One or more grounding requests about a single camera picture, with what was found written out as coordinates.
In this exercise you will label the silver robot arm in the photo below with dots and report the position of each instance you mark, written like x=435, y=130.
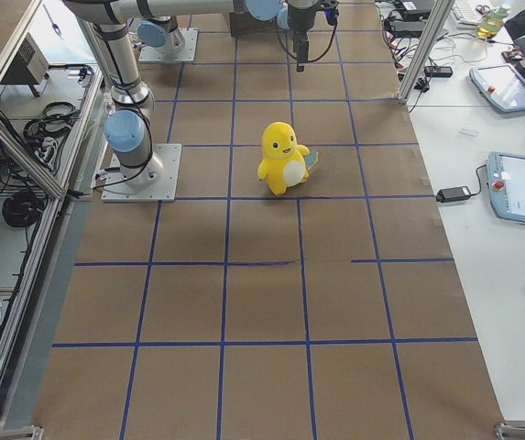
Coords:
x=256, y=16
x=128, y=130

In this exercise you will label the yellow plush dinosaur toy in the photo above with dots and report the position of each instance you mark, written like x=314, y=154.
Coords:
x=285, y=163

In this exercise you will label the black power adapter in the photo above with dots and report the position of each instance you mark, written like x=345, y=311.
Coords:
x=453, y=194

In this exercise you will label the blue teach pendant near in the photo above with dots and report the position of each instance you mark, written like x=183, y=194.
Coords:
x=506, y=185

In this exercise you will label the blue teach pendant far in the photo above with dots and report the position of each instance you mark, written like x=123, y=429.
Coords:
x=501, y=85

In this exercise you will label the yellow liquid bottle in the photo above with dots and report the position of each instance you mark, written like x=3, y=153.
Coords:
x=492, y=22

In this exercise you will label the blue teach pendant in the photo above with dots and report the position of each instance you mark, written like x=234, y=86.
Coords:
x=506, y=185
x=501, y=85

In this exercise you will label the grey electronics box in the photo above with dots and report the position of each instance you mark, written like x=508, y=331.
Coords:
x=29, y=67

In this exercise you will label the aluminium frame post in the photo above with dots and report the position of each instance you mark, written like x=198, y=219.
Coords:
x=440, y=11

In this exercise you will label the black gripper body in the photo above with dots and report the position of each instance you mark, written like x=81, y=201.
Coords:
x=300, y=19

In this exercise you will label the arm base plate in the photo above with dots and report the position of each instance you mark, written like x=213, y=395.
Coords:
x=160, y=46
x=157, y=182

